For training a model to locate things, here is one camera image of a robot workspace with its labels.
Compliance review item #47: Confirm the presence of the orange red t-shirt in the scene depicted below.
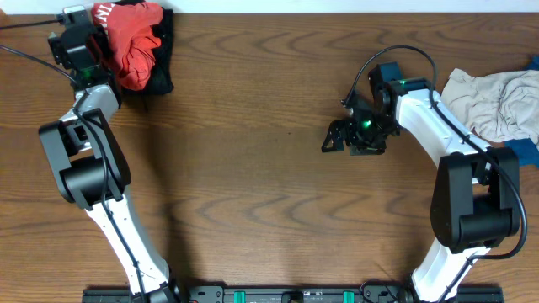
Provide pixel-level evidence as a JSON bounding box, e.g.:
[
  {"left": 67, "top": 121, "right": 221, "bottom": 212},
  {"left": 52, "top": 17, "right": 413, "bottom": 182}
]
[{"left": 91, "top": 2, "right": 163, "bottom": 91}]

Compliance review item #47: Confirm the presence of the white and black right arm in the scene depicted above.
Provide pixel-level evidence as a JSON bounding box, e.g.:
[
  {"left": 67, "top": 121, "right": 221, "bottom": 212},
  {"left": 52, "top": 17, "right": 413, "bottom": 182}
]
[{"left": 321, "top": 62, "right": 526, "bottom": 302}]

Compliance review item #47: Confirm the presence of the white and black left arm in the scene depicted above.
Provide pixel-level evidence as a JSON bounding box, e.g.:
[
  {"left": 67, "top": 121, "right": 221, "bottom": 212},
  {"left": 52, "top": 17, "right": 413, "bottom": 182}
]
[{"left": 39, "top": 21, "right": 182, "bottom": 302}]

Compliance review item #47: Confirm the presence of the folded black shirt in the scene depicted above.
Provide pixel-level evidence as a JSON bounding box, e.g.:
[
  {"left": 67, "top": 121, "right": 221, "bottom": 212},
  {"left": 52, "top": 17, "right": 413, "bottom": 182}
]
[{"left": 115, "top": 1, "right": 174, "bottom": 95}]

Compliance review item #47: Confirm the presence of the beige crumpled shirt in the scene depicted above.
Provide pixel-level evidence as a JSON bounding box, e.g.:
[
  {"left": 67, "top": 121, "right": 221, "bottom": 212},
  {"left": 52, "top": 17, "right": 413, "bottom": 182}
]
[{"left": 441, "top": 68, "right": 538, "bottom": 144}]

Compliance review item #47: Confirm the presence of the blue cloth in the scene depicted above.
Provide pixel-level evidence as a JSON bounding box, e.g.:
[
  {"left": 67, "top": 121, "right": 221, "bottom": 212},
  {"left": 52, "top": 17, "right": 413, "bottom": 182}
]
[{"left": 502, "top": 55, "right": 538, "bottom": 167}]

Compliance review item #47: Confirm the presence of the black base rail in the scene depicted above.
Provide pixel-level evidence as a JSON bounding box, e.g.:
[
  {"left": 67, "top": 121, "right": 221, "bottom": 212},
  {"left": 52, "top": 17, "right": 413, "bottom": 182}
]
[{"left": 82, "top": 277, "right": 506, "bottom": 303}]

